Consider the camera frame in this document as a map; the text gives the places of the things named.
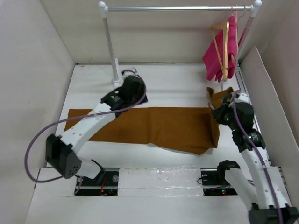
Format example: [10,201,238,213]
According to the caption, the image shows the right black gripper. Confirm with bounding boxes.
[211,100,239,131]

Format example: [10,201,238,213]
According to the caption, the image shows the brown trousers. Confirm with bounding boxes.
[64,86,235,156]

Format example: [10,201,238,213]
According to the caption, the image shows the wooden clothes hanger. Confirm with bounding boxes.
[211,20,229,82]

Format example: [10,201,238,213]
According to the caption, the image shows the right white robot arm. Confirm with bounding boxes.
[212,102,299,224]

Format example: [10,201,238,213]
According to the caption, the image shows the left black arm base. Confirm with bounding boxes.
[74,168,120,196]

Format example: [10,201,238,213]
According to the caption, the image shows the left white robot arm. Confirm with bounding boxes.
[45,73,148,185]

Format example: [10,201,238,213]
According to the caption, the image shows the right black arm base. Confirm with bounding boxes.
[197,168,237,196]

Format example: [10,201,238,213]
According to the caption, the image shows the pink garment on hanger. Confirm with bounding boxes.
[202,15,239,82]

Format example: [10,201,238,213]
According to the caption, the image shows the pink clothes hanger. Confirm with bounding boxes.
[231,2,247,62]

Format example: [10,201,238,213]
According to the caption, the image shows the silver and white clothes rack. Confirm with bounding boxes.
[98,0,262,90]

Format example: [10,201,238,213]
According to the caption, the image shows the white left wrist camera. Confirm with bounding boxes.
[121,68,138,76]

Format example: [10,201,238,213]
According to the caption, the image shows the aluminium rail on right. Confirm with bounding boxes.
[235,66,271,169]

